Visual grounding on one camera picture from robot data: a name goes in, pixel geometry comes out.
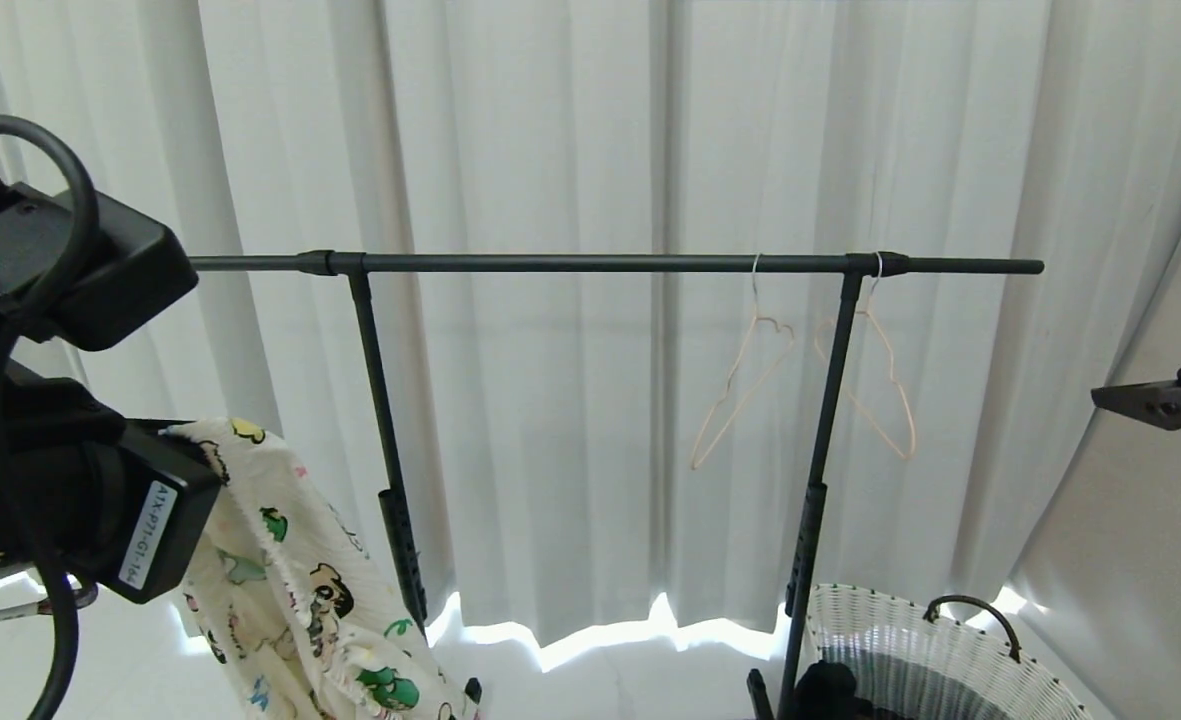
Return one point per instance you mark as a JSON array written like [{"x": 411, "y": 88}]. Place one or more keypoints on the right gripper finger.
[{"x": 1150, "y": 405}]

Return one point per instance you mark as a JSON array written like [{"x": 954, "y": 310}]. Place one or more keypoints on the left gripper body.
[{"x": 120, "y": 500}]

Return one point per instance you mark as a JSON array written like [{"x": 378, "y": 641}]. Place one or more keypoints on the cream printed garment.
[{"x": 280, "y": 580}]

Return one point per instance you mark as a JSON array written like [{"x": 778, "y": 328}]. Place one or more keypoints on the pink clothes hanger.
[
  {"x": 890, "y": 365},
  {"x": 740, "y": 375}
]

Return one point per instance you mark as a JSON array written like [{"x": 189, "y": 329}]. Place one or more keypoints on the white laundry basket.
[{"x": 910, "y": 640}]

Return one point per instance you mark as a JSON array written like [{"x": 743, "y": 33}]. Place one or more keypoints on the black clothes rack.
[{"x": 600, "y": 263}]

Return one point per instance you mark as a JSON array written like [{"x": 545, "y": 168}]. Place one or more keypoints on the black garment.
[{"x": 830, "y": 695}]

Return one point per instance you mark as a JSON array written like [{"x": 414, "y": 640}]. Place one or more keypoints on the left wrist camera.
[{"x": 100, "y": 270}]

